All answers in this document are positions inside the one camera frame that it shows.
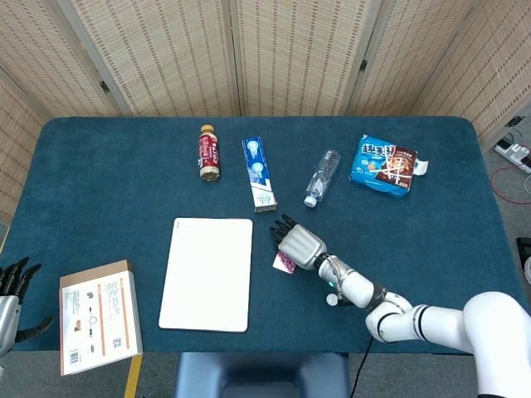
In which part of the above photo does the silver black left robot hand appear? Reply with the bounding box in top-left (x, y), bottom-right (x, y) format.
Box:
top-left (0, 256), bottom-right (55, 360)

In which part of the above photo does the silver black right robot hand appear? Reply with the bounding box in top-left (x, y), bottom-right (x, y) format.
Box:
top-left (269, 214), bottom-right (329, 273)

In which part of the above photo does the small pink patterned packet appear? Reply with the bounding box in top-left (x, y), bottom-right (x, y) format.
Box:
top-left (272, 252), bottom-right (298, 275)

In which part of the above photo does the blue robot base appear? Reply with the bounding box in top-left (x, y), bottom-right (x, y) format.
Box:
top-left (173, 352), bottom-right (352, 398)

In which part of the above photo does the white board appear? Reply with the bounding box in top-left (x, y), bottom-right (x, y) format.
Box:
top-left (158, 217), bottom-right (254, 333)

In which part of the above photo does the clear plastic water bottle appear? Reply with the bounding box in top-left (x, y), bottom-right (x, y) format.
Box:
top-left (304, 149), bottom-right (342, 208)

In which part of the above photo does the blue white toothpaste box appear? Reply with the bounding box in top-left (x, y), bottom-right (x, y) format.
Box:
top-left (241, 137), bottom-right (278, 214)

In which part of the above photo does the white box with brown edge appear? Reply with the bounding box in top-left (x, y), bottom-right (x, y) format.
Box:
top-left (59, 260), bottom-right (144, 377)

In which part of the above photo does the blue cookie box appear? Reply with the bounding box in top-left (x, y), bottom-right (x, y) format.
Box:
top-left (348, 133), bottom-right (431, 199)

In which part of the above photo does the teal table cloth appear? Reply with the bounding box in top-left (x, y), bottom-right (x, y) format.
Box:
top-left (0, 116), bottom-right (528, 356)

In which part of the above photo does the red label drink bottle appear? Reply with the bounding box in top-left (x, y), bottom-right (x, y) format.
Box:
top-left (197, 124), bottom-right (222, 183)

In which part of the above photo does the yellow floor tape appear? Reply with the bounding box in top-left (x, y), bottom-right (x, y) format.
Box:
top-left (124, 354), bottom-right (144, 398)

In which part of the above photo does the black floor device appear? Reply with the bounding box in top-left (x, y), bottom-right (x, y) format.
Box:
top-left (515, 236), bottom-right (531, 285)

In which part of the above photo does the woven folding screen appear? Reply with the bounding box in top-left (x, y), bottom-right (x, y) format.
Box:
top-left (0, 0), bottom-right (531, 225)

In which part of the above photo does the white power strip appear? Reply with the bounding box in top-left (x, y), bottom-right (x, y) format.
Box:
top-left (493, 138), bottom-right (531, 174)

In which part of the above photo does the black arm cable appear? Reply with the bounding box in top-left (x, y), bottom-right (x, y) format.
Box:
top-left (350, 337), bottom-right (373, 398)

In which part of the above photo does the red cable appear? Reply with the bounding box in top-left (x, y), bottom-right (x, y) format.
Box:
top-left (490, 163), bottom-right (531, 206)

